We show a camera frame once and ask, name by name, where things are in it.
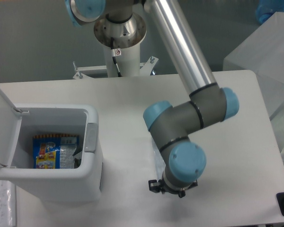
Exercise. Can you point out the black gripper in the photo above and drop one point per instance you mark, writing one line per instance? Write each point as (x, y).
(161, 186)

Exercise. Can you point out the clear plastic water bottle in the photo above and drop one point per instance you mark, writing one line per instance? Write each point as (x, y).
(158, 160)

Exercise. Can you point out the blue cartoon snack bag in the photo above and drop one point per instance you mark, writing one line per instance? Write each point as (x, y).
(54, 151)

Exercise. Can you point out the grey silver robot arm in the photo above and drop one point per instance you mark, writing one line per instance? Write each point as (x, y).
(118, 28)

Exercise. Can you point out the white trash can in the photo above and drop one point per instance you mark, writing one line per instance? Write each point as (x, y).
(80, 184)

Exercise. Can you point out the white trash can lid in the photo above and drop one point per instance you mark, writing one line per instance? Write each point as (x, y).
(12, 153)

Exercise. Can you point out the paper sheet in sleeve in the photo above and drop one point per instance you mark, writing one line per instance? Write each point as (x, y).
(8, 208)

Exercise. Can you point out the blue water jug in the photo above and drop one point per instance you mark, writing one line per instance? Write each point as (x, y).
(266, 8)

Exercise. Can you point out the white base frame with bolts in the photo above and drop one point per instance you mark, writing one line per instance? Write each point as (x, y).
(147, 68)

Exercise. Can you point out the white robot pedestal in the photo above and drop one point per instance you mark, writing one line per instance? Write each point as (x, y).
(122, 55)

